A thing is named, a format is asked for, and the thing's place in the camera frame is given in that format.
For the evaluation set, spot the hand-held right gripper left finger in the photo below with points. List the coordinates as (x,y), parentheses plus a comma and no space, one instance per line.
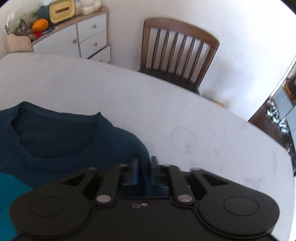
(131,172)

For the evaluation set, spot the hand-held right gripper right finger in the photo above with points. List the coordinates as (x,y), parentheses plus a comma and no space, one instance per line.
(156,172)

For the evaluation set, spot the teal and navy sweater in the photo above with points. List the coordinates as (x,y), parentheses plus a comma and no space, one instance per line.
(57,148)

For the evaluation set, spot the dark cabinet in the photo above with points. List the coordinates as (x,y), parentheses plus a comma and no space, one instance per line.
(279,115)

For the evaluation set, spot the brown wooden chair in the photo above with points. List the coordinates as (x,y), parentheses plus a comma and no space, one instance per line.
(180,27)

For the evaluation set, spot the white drawer cabinet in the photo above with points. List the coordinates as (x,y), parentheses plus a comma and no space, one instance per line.
(62,39)

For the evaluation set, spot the white plastic bag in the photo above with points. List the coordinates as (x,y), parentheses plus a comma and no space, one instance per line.
(89,7)

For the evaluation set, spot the light wooden board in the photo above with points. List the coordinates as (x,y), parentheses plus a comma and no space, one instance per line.
(18,44)

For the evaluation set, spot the orange fruit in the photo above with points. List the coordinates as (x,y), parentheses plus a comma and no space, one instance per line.
(40,25)

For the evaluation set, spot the yellow tissue box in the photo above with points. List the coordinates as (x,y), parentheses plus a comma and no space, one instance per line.
(62,10)

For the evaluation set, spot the teal container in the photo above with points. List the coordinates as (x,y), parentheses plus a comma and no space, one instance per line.
(44,12)

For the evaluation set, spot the glass bowl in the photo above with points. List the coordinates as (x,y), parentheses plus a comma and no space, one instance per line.
(20,25)

